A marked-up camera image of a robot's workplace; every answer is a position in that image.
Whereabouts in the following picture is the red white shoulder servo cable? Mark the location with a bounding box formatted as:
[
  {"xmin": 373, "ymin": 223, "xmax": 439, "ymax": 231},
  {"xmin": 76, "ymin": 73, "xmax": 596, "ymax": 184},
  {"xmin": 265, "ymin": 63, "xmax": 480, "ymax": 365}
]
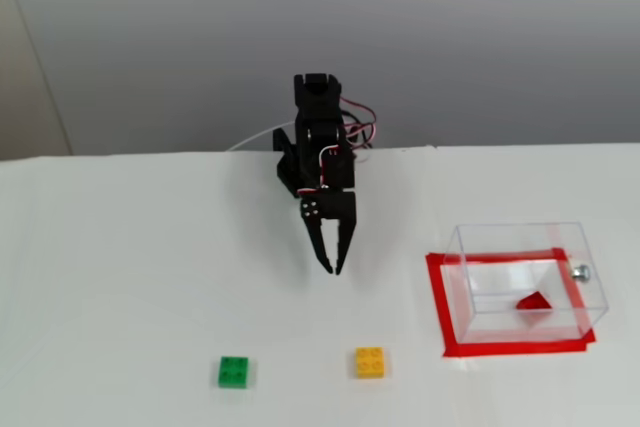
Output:
[{"xmin": 349, "ymin": 141, "xmax": 375, "ymax": 164}]

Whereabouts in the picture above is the red white elbow servo cable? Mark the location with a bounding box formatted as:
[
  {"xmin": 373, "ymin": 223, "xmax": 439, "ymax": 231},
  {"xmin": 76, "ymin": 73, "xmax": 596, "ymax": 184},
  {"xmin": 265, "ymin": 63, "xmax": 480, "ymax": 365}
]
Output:
[{"xmin": 339, "ymin": 96, "xmax": 378, "ymax": 146}]

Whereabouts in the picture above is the transparent plastic box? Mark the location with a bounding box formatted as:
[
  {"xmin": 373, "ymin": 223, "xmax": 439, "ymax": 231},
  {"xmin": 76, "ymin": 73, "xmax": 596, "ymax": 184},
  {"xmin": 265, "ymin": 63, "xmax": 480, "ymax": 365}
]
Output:
[{"xmin": 443, "ymin": 220, "xmax": 610, "ymax": 346}]

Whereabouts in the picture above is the green lego brick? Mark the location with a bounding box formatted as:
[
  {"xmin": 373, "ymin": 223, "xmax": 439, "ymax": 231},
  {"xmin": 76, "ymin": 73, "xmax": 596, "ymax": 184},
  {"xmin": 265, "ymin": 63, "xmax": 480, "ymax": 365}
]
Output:
[{"xmin": 218, "ymin": 355, "xmax": 251, "ymax": 390}]

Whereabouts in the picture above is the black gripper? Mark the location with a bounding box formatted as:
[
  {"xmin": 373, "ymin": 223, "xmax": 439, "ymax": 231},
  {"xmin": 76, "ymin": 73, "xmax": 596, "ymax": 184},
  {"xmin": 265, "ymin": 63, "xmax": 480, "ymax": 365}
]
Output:
[{"xmin": 298, "ymin": 156, "xmax": 358, "ymax": 277}]

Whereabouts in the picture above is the silver metal box lock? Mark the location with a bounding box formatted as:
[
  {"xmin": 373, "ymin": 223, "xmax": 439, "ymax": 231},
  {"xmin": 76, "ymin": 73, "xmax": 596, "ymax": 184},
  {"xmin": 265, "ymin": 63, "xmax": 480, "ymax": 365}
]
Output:
[{"xmin": 567, "ymin": 256, "xmax": 593, "ymax": 284}]

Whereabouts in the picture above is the yellow lego brick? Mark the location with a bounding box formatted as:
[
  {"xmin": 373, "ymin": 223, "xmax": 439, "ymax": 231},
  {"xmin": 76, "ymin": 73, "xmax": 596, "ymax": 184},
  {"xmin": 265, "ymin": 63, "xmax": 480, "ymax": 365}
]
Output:
[{"xmin": 355, "ymin": 346, "xmax": 387, "ymax": 380}]

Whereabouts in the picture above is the red white gripper servo cable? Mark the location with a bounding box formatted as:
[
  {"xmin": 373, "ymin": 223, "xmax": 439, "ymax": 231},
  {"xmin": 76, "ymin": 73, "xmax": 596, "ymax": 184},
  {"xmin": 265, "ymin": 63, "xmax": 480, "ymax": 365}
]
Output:
[{"xmin": 297, "ymin": 146, "xmax": 342, "ymax": 195}]

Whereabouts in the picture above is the red tape frame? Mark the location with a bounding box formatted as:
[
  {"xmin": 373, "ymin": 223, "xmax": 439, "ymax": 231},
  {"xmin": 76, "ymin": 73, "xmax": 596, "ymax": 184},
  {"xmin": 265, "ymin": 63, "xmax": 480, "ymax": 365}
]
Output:
[{"xmin": 424, "ymin": 246, "xmax": 597, "ymax": 359}]

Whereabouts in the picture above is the red lego brick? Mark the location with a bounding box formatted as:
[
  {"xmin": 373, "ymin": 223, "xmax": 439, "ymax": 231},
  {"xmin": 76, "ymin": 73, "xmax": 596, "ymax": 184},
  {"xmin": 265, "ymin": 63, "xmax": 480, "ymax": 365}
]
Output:
[{"xmin": 515, "ymin": 290, "xmax": 553, "ymax": 317}]

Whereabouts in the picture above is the white power cable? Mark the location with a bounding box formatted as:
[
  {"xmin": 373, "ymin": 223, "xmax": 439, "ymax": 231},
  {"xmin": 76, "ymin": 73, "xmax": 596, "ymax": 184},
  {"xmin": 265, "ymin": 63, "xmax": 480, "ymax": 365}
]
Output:
[{"xmin": 224, "ymin": 122, "xmax": 296, "ymax": 152}]

